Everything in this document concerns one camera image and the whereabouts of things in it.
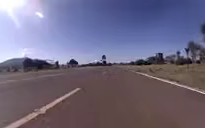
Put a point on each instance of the white dashed centre line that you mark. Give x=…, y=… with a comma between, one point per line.
x=43, y=109

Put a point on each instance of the distant row of trees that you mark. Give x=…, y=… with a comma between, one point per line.
x=90, y=64

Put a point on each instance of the low building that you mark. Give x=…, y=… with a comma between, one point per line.
x=36, y=64

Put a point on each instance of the white solid edge line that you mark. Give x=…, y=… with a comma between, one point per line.
x=176, y=84

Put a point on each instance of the dry grass verge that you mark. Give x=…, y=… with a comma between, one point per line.
x=26, y=71
x=186, y=73

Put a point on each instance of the reddish brown asphalt road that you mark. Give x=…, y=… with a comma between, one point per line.
x=120, y=100

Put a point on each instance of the tall thin tree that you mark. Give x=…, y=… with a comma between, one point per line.
x=104, y=58

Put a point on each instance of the round dark tree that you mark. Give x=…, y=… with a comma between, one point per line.
x=72, y=62

